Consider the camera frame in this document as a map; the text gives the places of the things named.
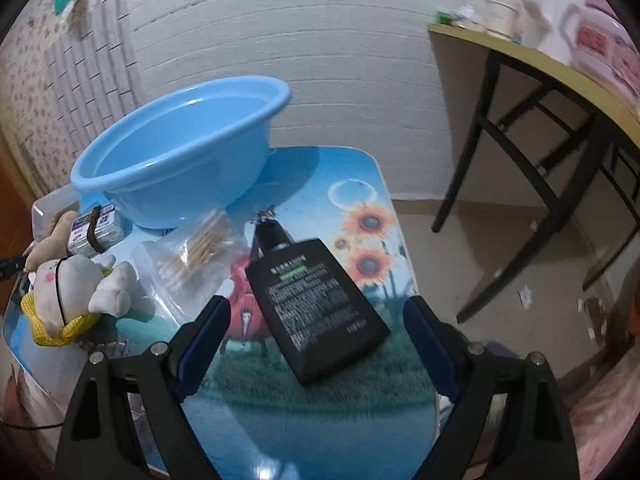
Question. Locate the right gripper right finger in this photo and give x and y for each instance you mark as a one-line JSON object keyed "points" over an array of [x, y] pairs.
{"points": [[534, 439]]}

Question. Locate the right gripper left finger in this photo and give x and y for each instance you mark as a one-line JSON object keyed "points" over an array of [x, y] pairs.
{"points": [[98, 438]]}

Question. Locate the white bunny plush yellow net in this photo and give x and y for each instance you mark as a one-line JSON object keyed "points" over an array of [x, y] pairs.
{"points": [[69, 295]]}

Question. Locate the bag of cotton swabs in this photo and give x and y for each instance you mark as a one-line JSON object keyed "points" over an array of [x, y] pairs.
{"points": [[183, 269]]}

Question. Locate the tan bear plush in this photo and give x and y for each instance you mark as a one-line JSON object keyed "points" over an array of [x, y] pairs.
{"points": [[54, 246]]}

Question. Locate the card box with brown strap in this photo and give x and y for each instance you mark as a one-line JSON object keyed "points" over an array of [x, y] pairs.
{"points": [[97, 231]]}

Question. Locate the black lotion bottle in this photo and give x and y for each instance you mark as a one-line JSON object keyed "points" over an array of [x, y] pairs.
{"points": [[315, 312]]}

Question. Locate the light blue plastic basin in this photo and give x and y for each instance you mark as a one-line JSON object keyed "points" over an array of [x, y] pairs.
{"points": [[184, 153]]}

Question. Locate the yellow side table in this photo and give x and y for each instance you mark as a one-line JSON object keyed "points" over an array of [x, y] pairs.
{"points": [[601, 134]]}

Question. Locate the pink white plastic bag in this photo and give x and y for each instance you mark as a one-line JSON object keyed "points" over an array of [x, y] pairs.
{"points": [[603, 50]]}

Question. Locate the white paper cup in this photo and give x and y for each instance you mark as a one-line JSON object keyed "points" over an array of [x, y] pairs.
{"points": [[501, 17]]}

